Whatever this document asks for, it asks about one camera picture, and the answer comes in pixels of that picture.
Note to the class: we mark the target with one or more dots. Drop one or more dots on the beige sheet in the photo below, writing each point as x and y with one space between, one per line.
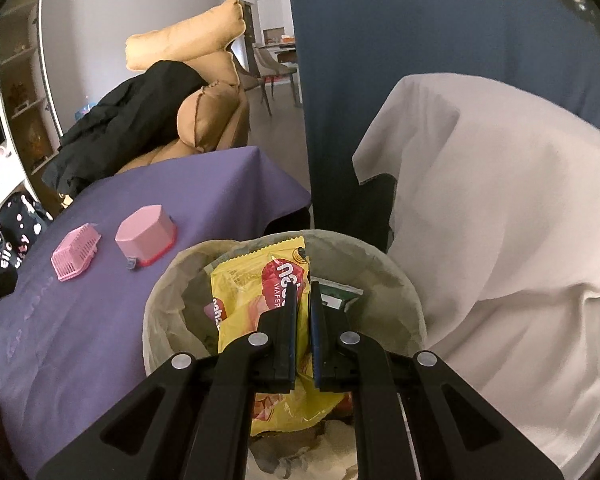
505 210

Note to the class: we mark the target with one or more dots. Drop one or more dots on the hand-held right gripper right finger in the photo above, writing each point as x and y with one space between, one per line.
316 340

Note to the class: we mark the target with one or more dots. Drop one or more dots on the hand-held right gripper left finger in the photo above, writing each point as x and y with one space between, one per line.
292 340

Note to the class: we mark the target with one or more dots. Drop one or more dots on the tan beanbag sofa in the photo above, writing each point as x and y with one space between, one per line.
180 40

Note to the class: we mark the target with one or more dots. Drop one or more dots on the round bin with beige liner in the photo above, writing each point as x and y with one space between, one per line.
380 270

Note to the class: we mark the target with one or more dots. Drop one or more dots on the pink plastic basket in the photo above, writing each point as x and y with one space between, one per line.
75 255

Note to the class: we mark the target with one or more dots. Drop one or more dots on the black jacket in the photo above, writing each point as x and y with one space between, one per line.
115 120

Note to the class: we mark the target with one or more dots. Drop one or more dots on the white green milk packet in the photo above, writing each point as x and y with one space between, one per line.
340 292

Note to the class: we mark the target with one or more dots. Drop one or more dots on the beige dining chair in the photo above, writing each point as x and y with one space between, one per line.
267 67

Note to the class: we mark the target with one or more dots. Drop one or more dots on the pink container with red rim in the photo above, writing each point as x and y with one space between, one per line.
142 232

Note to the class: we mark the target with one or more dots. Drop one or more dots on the white display cabinet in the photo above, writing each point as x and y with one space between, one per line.
25 85

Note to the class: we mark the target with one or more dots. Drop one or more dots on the colourful gift bag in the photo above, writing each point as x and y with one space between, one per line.
85 109

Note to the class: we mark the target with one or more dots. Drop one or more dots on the dark blue cloth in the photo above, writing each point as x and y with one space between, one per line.
380 35

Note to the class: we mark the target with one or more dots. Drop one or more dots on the dining table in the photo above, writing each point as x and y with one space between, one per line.
280 45

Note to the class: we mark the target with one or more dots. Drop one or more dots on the yellow snack packet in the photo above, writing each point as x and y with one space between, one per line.
245 300

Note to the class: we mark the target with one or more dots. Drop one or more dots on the black printed bag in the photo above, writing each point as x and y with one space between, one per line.
15 240

